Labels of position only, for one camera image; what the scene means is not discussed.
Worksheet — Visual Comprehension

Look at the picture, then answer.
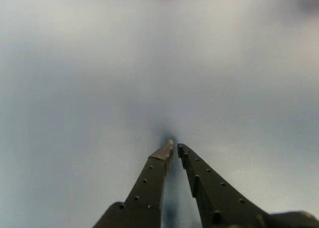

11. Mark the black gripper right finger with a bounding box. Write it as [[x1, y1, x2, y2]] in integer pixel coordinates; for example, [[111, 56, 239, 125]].
[[176, 143, 269, 228]]

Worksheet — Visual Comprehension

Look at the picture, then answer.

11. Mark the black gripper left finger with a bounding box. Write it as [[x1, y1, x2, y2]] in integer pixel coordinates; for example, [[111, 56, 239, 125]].
[[92, 139, 174, 228]]

